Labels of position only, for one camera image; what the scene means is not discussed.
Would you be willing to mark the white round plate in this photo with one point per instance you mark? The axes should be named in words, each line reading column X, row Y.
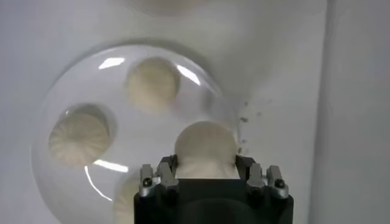
column 137, row 143

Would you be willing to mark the white steamed baozi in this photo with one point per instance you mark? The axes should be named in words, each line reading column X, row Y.
column 152, row 83
column 80, row 135
column 126, row 201
column 205, row 146

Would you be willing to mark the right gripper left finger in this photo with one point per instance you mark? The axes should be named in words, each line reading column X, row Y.
column 158, row 176

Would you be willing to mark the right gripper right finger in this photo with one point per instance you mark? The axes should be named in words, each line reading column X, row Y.
column 262, row 176

